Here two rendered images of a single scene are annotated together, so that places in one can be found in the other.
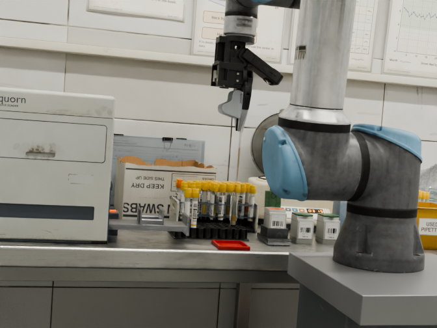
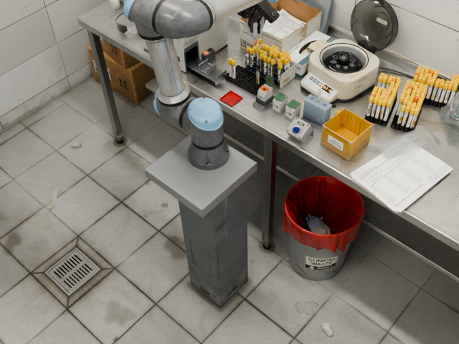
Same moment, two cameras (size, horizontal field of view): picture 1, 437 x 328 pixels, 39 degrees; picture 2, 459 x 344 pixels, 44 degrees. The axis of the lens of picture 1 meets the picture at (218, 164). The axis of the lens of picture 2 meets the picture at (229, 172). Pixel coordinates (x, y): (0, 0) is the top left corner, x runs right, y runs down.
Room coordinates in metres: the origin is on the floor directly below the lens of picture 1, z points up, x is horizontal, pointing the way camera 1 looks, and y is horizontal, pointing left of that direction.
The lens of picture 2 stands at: (0.34, -1.51, 2.43)
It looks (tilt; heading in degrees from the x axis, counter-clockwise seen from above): 49 degrees down; 58
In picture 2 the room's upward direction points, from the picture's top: 2 degrees counter-clockwise
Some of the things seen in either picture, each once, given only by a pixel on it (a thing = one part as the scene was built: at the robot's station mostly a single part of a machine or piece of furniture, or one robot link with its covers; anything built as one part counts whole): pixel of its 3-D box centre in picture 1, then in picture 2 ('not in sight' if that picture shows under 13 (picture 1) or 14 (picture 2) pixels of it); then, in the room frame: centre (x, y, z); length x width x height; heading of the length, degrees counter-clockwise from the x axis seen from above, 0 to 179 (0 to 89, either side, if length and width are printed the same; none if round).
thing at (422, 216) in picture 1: (418, 224); (345, 134); (1.51, -0.50, 0.93); 0.13 x 0.13 x 0.10; 11
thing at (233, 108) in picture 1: (234, 110); (249, 29); (1.41, -0.03, 1.17); 0.06 x 0.03 x 0.09; 104
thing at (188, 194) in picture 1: (209, 211); (246, 71); (1.42, 0.01, 0.93); 0.17 x 0.09 x 0.11; 104
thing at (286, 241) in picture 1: (274, 233); (264, 99); (1.40, -0.14, 0.89); 0.09 x 0.05 x 0.04; 12
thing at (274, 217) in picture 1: (274, 222); (264, 94); (1.40, -0.14, 0.92); 0.05 x 0.04 x 0.06; 12
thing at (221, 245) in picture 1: (230, 245); (231, 98); (1.30, -0.04, 0.88); 0.07 x 0.07 x 0.01; 14
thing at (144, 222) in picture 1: (139, 219); (203, 67); (1.30, 0.16, 0.92); 0.21 x 0.07 x 0.05; 104
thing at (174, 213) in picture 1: (212, 214); (269, 66); (1.53, 0.00, 0.91); 0.20 x 0.10 x 0.07; 104
